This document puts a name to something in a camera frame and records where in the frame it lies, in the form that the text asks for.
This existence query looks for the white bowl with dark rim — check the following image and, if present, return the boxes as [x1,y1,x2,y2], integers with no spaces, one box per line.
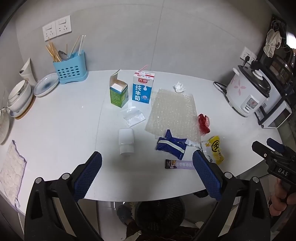
[8,79,30,102]

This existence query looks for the round wooden board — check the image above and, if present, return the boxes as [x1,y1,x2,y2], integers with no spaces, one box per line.
[14,95,36,120]

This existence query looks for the purple sachet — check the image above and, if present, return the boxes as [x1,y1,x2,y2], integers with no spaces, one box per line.
[165,159,195,170]

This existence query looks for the white floral rice cooker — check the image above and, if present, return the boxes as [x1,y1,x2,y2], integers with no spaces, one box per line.
[225,65,271,117]

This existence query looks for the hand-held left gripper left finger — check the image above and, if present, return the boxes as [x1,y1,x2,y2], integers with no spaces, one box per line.
[24,151,103,241]

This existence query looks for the black metal rack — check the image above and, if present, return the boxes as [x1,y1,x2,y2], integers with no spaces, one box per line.
[253,22,296,93]

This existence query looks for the hanging beige cloth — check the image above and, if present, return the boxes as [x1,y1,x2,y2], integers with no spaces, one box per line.
[264,29,282,57]

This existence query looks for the clear bubble wrap sheet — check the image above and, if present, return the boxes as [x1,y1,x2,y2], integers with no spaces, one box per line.
[145,88,202,145]

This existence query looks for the clear plastic bag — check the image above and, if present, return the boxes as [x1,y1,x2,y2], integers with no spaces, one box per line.
[120,107,146,127]

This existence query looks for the bunch of bamboo chopsticks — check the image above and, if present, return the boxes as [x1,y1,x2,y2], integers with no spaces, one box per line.
[46,37,62,62]

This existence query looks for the red mesh net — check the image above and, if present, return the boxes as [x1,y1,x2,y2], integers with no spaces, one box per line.
[198,113,211,135]

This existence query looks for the white microwave oven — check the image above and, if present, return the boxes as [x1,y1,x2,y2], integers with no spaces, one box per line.
[254,76,292,129]

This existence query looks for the green and white cardboard box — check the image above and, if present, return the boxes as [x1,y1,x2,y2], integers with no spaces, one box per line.
[109,69,129,108]

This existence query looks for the black power cable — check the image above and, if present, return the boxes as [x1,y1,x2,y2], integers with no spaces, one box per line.
[213,81,228,94]

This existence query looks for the white pitcher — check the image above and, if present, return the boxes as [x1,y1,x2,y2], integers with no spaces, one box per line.
[19,58,37,87]

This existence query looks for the white wall socket with plug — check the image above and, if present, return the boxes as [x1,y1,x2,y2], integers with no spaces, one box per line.
[240,46,258,65]

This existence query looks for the white dishcloth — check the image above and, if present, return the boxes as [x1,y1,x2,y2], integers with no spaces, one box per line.
[0,140,27,208]

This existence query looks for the crumpled white tissue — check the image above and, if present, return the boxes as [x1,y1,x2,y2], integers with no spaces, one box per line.
[173,82,186,93]

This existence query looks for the plain white plate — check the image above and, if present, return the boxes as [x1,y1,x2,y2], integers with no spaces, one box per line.
[0,108,10,144]

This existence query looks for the blue and white milk carton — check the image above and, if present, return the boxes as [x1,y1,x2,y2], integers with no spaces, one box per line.
[132,71,155,104]

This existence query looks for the yellow snack packet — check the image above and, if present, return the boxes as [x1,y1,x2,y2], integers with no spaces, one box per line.
[201,136,225,165]

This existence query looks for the white plastic chopstick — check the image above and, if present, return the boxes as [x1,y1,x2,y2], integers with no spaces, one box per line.
[69,35,80,57]
[77,35,86,54]

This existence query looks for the blue plastic utensil holder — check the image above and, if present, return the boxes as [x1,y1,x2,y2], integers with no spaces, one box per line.
[53,51,89,84]

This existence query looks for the blue snack wrapper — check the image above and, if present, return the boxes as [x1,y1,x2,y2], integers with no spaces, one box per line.
[156,129,188,160]

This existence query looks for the stack of white bowls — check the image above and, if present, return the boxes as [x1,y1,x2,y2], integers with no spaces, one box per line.
[7,86,33,113]

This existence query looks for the black mesh trash bin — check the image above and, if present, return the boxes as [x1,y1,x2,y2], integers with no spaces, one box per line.
[134,197,186,229]

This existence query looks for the blue patterned plate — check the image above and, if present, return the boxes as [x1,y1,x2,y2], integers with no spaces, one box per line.
[33,72,60,97]

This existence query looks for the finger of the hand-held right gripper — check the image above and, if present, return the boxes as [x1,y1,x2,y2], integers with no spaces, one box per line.
[266,138,286,153]
[252,140,275,163]

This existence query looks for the person's right hand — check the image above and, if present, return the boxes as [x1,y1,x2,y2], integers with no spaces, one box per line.
[269,180,290,217]

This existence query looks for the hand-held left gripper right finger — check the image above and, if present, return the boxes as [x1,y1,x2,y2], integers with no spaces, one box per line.
[192,149,272,241]

